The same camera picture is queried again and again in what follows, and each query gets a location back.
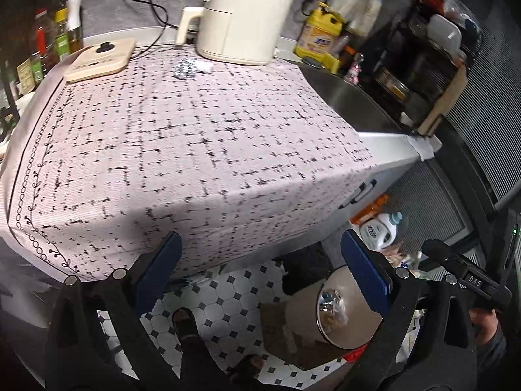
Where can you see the white detergent bottle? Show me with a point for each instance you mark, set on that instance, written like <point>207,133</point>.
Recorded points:
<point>380,232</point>

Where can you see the small white tissue piece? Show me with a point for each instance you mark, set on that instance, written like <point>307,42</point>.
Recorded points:
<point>203,66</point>

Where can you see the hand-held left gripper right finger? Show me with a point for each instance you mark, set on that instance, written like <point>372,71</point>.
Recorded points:
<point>366,269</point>

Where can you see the black dish rack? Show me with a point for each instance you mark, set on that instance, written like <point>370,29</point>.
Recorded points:
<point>423,49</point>

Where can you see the orange detergent bottle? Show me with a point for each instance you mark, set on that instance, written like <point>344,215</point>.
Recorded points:
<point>368,209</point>

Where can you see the person's right hand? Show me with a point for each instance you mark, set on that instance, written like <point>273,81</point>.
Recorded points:
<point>484,326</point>

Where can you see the crumpled clear plastic wrapper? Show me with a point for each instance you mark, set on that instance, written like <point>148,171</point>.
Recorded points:
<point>331,305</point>

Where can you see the black device with green light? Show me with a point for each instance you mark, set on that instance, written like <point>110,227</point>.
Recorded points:
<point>511,244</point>

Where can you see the yellow cap green label bottle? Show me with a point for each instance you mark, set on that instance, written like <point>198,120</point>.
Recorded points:
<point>62,36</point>

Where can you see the black bag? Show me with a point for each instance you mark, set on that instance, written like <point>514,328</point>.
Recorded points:
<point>305,269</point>

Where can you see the round steel trash can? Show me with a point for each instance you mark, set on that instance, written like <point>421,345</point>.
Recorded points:
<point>358,326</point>

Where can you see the beige appliance with black knob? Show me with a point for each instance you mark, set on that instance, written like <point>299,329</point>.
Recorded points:
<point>99,61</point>

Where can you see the silver blister pack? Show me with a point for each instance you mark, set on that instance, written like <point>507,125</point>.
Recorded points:
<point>184,68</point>

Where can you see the oil spray bottle white top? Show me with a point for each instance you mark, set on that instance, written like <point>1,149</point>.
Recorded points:
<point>75,28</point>

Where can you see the cream air fryer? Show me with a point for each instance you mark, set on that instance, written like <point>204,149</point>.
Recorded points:
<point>244,16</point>

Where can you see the yellow detergent jug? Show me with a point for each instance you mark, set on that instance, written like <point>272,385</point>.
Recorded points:
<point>319,36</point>

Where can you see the red cap dark sauce bottle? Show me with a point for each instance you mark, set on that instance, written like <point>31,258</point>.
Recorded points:
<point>44,44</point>

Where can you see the green label glass bottle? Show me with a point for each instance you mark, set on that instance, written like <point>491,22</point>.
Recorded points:
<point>24,75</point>

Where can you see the person's right forearm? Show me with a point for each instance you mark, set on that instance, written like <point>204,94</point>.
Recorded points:
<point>498,350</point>

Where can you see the clear plastic bags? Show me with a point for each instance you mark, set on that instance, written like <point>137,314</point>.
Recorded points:
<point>360,0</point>

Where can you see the small red label bottle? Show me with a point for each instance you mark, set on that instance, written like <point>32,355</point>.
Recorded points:
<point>355,69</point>

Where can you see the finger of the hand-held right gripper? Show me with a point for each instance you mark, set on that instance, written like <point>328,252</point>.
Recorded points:
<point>441,254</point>

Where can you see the steel sink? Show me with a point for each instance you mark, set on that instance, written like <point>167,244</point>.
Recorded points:
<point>358,102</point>

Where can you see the brown cardboard box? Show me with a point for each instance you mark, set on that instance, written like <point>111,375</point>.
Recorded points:
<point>289,326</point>

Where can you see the brown cardboard panel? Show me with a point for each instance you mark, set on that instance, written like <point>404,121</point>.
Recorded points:
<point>445,102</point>

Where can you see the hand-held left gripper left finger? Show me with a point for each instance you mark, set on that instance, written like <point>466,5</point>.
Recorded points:
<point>158,269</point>

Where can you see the pink patterned tablecloth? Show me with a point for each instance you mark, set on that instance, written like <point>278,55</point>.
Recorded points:
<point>183,150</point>

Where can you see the black slipper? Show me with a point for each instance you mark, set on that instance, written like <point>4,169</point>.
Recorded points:
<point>248,368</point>
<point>185,326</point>

